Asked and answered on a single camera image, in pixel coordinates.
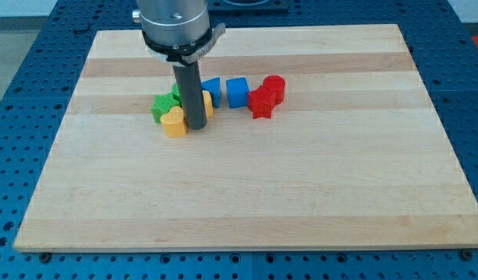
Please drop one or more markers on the blue triangle block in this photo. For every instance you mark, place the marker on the blue triangle block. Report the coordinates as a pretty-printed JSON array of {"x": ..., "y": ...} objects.
[{"x": 213, "y": 86}]

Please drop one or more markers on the gray cylindrical pusher rod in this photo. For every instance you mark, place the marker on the gray cylindrical pusher rod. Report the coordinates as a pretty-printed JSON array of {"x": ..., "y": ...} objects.
[{"x": 188, "y": 81}]

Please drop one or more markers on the yellow heart block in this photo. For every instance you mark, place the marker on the yellow heart block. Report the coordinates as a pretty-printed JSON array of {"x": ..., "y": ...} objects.
[{"x": 173, "y": 123}]

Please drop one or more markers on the red cylinder block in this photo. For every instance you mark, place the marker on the red cylinder block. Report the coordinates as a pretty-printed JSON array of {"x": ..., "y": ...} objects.
[{"x": 276, "y": 84}]

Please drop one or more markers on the yellow block behind rod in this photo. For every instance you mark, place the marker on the yellow block behind rod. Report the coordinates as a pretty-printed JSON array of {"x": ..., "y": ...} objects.
[{"x": 208, "y": 105}]

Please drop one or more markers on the red star block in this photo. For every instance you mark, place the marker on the red star block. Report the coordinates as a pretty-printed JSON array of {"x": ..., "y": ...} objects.
[{"x": 261, "y": 102}]

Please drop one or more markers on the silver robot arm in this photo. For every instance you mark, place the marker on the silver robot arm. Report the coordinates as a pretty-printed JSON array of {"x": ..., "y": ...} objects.
[{"x": 177, "y": 31}]

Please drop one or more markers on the wooden board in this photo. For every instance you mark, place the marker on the wooden board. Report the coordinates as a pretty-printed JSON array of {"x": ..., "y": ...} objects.
[{"x": 355, "y": 158}]

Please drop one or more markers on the green block behind rod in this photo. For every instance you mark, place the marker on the green block behind rod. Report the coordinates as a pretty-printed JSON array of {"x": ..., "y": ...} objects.
[{"x": 176, "y": 92}]

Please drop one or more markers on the green star block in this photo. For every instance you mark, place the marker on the green star block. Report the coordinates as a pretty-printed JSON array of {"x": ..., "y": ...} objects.
[{"x": 162, "y": 105}]

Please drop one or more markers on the blue cube block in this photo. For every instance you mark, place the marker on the blue cube block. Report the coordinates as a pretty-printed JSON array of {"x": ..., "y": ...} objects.
[{"x": 237, "y": 91}]

